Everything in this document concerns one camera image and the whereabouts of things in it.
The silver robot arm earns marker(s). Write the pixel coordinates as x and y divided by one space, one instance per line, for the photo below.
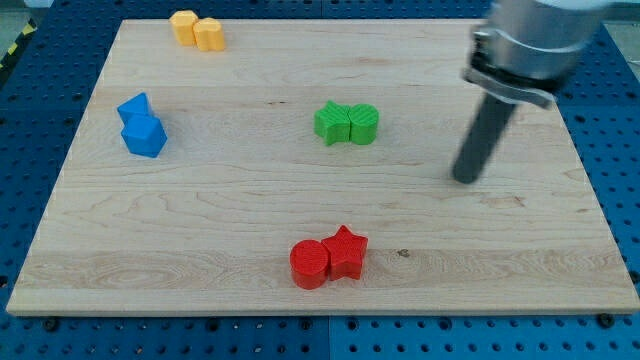
525 49

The green star block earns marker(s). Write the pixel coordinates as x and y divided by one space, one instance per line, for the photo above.
332 123

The red star block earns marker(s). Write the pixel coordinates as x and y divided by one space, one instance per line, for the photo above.
347 251

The green circle block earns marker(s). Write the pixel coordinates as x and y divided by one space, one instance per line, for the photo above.
364 123

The red circle block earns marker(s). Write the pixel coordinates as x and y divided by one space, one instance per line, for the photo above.
309 263

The wooden board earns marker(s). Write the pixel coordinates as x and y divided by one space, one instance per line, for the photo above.
206 228

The yellow heart block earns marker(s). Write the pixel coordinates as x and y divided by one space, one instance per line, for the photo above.
209 35

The blue cube block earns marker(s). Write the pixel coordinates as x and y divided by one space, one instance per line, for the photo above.
144 135

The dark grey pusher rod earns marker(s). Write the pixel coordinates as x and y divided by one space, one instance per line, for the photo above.
492 118

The blue triangle block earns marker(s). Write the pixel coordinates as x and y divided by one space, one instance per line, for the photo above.
137 105

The yellow hexagon block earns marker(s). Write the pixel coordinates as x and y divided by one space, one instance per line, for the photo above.
182 23

